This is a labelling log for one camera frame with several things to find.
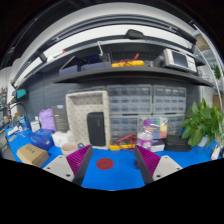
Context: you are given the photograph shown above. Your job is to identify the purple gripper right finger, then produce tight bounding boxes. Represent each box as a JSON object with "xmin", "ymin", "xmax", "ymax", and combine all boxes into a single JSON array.
[{"xmin": 134, "ymin": 146, "xmax": 182, "ymax": 185}]

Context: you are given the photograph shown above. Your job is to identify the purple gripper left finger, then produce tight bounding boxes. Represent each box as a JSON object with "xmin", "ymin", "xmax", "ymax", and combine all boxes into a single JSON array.
[{"xmin": 44, "ymin": 145, "xmax": 93, "ymax": 186}]

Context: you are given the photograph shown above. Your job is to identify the clear plastic water bottle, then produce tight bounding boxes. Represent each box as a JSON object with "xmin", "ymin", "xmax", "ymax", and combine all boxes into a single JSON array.
[{"xmin": 137, "ymin": 120, "xmax": 153, "ymax": 150}]

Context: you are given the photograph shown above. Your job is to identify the beige ceramic cup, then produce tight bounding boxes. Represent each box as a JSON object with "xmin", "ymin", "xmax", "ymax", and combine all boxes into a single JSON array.
[{"xmin": 61, "ymin": 142, "xmax": 78, "ymax": 156}]

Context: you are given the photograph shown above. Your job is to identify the red round coaster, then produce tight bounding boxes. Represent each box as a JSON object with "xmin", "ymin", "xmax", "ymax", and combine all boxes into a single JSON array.
[{"xmin": 96, "ymin": 158, "xmax": 114, "ymax": 170}]

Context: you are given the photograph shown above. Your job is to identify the white small box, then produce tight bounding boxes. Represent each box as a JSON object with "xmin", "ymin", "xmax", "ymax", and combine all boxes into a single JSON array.
[{"xmin": 52, "ymin": 130, "xmax": 75, "ymax": 147}]

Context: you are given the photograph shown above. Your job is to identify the black flat box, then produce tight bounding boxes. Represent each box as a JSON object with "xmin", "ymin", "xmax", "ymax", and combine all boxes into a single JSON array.
[{"xmin": 165, "ymin": 135, "xmax": 192, "ymax": 152}]

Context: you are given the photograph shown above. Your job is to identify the blue cardboard box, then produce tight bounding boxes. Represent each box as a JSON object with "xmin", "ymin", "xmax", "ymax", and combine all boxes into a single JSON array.
[{"xmin": 29, "ymin": 129, "xmax": 53, "ymax": 150}]

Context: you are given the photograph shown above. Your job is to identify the yellow tool with red leads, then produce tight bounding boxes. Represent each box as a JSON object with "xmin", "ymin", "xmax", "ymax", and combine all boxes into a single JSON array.
[{"xmin": 109, "ymin": 134, "xmax": 137, "ymax": 151}]

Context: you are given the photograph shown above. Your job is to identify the brown cardboard box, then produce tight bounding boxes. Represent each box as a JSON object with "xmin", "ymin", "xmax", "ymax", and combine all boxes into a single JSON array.
[{"xmin": 17, "ymin": 144, "xmax": 49, "ymax": 167}]

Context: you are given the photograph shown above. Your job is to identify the dark product box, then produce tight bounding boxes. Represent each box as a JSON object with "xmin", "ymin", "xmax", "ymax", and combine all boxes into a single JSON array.
[{"xmin": 51, "ymin": 105, "xmax": 69, "ymax": 132}]

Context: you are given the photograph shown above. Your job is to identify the black rectangular speaker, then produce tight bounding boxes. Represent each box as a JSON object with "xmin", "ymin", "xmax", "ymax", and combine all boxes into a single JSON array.
[{"xmin": 87, "ymin": 112, "xmax": 106, "ymax": 146}]

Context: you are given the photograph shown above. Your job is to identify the purple plastic bag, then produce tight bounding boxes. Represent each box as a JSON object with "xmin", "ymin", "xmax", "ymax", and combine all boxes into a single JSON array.
[{"xmin": 39, "ymin": 108, "xmax": 55, "ymax": 130}]

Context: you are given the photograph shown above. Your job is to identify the white pegboard tray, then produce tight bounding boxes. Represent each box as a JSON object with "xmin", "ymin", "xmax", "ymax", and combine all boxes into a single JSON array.
[{"xmin": 65, "ymin": 90, "xmax": 110, "ymax": 150}]

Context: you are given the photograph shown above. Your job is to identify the clear drawer organizer cabinet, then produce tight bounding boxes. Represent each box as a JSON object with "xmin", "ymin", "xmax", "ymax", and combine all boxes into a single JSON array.
[{"xmin": 106, "ymin": 84, "xmax": 187, "ymax": 139}]

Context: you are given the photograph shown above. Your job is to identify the green potted plant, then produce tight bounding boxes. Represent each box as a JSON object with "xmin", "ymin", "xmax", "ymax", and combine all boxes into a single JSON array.
[{"xmin": 181, "ymin": 99, "xmax": 224, "ymax": 147}]

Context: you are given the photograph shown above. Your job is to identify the grey upper shelf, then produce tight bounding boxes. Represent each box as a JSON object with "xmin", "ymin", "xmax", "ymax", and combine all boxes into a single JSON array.
[{"xmin": 54, "ymin": 67, "xmax": 212, "ymax": 87}]

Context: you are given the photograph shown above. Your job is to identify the white oscilloscope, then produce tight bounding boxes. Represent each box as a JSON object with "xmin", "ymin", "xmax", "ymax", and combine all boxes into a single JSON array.
[{"xmin": 163, "ymin": 49, "xmax": 197, "ymax": 73}]

